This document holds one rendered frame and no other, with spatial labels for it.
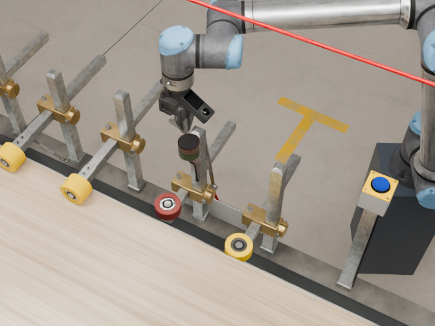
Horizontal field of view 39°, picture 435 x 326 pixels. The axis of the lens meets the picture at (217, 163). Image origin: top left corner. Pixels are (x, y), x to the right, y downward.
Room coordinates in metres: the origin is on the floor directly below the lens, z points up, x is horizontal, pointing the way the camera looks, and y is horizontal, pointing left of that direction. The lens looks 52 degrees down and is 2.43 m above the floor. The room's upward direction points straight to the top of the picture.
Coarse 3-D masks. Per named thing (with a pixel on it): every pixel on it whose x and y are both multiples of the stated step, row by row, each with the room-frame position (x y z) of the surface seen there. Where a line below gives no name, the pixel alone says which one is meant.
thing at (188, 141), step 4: (184, 136) 1.08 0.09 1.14; (188, 136) 1.08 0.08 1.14; (192, 136) 1.08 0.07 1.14; (180, 140) 1.07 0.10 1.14; (184, 140) 1.07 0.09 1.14; (188, 140) 1.07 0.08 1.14; (192, 140) 1.07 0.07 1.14; (196, 140) 1.07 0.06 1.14; (180, 144) 1.05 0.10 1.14; (184, 144) 1.05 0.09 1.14; (188, 144) 1.05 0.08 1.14; (192, 144) 1.05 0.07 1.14; (196, 144) 1.05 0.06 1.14; (184, 148) 1.04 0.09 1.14; (188, 148) 1.04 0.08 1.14; (192, 148) 1.04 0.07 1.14; (196, 172) 1.08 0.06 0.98; (196, 176) 1.08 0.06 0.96; (196, 180) 1.08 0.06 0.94
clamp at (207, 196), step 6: (186, 174) 1.16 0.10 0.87; (174, 180) 1.13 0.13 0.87; (180, 180) 1.13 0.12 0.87; (186, 180) 1.13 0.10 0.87; (174, 186) 1.12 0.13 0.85; (180, 186) 1.11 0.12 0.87; (186, 186) 1.11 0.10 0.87; (192, 192) 1.09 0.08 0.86; (198, 192) 1.09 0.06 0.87; (204, 192) 1.09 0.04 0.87; (210, 192) 1.09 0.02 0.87; (192, 198) 1.09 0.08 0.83; (198, 198) 1.08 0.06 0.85; (204, 198) 1.07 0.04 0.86; (210, 198) 1.08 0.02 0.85
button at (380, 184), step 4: (376, 180) 0.87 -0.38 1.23; (380, 180) 0.87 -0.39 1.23; (384, 180) 0.87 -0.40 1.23; (376, 184) 0.86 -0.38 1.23; (380, 184) 0.86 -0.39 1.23; (384, 184) 0.86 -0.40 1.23; (388, 184) 0.86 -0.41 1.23; (376, 188) 0.85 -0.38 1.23; (380, 188) 0.85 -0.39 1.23; (384, 188) 0.85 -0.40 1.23
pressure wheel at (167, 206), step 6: (162, 198) 1.04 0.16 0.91; (168, 198) 1.04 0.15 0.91; (174, 198) 1.04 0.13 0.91; (156, 204) 1.02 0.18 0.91; (162, 204) 1.02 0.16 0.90; (168, 204) 1.01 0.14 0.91; (174, 204) 1.02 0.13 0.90; (180, 204) 1.02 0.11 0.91; (156, 210) 1.00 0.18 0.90; (162, 210) 1.00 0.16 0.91; (168, 210) 1.00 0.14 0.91; (174, 210) 1.00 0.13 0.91; (180, 210) 1.01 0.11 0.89; (162, 216) 0.98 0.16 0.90; (168, 216) 0.98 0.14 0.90; (174, 216) 0.99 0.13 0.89
